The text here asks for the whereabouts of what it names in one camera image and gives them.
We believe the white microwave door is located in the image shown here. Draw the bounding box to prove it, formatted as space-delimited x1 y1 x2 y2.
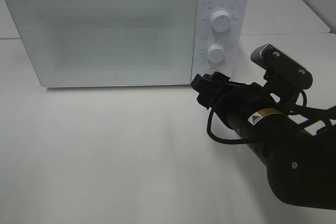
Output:
5 0 197 88

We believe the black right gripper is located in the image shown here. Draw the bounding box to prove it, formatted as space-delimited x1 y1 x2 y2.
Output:
191 72 278 140

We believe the round door release button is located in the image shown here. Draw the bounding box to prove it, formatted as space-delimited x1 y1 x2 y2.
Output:
203 68 219 75

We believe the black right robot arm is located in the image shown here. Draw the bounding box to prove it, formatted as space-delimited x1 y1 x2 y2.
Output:
191 72 335 210

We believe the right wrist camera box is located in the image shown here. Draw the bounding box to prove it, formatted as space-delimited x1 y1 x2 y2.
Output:
250 44 313 90

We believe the white upper power knob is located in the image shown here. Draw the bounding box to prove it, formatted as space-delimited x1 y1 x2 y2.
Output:
210 8 232 33

